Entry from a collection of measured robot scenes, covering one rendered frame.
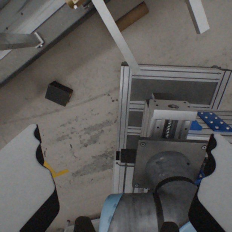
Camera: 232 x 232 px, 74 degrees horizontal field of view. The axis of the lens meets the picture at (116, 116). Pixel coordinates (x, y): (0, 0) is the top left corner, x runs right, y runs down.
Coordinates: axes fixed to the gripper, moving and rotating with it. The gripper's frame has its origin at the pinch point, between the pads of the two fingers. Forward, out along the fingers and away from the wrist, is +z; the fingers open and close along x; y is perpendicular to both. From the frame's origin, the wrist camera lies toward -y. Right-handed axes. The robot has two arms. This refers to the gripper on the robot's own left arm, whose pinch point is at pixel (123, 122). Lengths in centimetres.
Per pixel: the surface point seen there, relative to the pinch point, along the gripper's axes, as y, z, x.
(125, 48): -2.5, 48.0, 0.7
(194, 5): -16, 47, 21
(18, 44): -3, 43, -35
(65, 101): 49, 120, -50
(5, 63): 7, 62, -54
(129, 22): -16, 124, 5
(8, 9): -15, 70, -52
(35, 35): -5, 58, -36
